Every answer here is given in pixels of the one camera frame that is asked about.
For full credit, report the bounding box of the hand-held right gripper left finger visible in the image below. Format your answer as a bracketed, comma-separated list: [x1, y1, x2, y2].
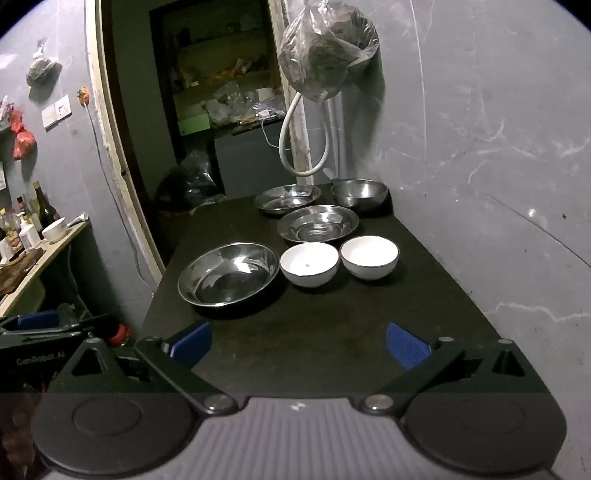
[44, 322, 239, 414]

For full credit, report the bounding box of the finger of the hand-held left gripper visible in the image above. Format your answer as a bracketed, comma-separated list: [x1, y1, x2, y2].
[14, 310, 61, 329]
[0, 323, 100, 345]

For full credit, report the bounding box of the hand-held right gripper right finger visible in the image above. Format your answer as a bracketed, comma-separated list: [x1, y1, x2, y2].
[361, 322, 542, 415]

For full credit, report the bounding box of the large steel bowl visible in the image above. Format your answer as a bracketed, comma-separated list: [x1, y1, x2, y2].
[177, 241, 279, 308]

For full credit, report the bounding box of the white ceramic bowl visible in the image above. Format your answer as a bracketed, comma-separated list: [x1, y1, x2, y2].
[340, 236, 400, 281]

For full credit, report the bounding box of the white bowl with dark speck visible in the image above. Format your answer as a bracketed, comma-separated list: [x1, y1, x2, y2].
[279, 242, 341, 289]

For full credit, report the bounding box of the steel plate with centre label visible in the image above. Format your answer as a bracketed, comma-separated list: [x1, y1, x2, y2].
[277, 204, 360, 244]

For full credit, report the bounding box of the small steel plate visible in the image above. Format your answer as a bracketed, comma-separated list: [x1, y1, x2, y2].
[253, 184, 322, 217]

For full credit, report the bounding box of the brown wooden board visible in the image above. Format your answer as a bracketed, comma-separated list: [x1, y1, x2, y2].
[0, 251, 44, 296]

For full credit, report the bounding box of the wooden counter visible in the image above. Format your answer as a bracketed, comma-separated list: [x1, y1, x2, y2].
[0, 220, 90, 319]

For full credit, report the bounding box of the red-capped dark bottle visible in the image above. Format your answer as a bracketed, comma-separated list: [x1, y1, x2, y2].
[108, 323, 132, 347]

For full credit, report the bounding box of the white plastic bottle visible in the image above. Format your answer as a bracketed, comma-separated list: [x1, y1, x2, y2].
[18, 217, 41, 250]

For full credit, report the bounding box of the cluster of condiment bottles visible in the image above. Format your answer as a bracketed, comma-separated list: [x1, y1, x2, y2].
[0, 194, 28, 259]

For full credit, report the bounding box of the dark wine bottle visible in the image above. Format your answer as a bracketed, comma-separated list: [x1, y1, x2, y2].
[32, 181, 58, 232]

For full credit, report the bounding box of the black trash bag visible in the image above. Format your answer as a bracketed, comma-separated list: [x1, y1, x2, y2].
[154, 150, 227, 213]

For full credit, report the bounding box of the red plastic bag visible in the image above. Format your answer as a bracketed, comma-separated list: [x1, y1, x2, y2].
[9, 108, 38, 160]

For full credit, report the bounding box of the pale wooden door jamb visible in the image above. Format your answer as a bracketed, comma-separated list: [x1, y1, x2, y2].
[85, 0, 167, 278]
[268, 0, 310, 185]

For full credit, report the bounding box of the dark grey cabinet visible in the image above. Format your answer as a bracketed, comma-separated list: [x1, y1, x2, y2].
[213, 124, 296, 197]

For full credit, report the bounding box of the green box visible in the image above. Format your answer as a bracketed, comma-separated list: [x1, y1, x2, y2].
[179, 114, 212, 137]

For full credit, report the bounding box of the hanging grey bag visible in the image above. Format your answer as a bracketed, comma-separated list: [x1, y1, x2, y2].
[25, 39, 63, 88]

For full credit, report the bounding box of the dark shelf unit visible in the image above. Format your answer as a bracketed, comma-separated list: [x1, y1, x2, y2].
[150, 0, 287, 139]

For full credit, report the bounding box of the hanging clear plastic bag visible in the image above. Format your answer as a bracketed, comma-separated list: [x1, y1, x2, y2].
[277, 0, 380, 103]

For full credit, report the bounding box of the black wall cable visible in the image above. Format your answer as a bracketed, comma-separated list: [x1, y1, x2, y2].
[85, 104, 155, 296]

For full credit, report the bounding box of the white wall switch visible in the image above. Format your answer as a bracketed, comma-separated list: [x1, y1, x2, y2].
[41, 95, 74, 130]

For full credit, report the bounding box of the thin white cable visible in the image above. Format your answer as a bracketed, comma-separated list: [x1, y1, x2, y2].
[261, 117, 284, 151]

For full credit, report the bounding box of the white hose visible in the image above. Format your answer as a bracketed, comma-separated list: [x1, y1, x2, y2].
[279, 90, 332, 177]

